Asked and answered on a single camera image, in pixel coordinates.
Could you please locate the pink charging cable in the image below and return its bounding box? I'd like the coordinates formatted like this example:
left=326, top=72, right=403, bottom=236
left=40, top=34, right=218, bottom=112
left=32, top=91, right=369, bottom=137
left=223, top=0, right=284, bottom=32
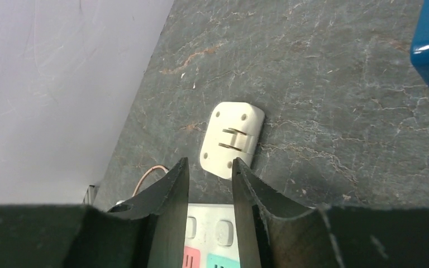
left=132, top=165, right=170, bottom=198

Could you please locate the white dock with green inset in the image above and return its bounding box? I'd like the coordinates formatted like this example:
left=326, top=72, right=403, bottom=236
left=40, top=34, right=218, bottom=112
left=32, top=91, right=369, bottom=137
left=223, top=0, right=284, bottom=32
left=115, top=199, right=241, bottom=268

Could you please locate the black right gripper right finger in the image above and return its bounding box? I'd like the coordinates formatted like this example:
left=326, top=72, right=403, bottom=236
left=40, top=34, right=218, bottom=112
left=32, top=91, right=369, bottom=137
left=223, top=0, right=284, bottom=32
left=232, top=158, right=429, bottom=267

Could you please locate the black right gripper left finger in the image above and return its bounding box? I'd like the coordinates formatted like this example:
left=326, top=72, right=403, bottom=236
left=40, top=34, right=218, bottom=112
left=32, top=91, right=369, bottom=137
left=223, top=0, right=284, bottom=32
left=0, top=157, right=189, bottom=267

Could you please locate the white adapter plug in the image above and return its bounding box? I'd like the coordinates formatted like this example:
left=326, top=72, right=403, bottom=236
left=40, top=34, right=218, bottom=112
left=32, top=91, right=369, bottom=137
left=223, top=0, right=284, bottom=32
left=199, top=102, right=265, bottom=180

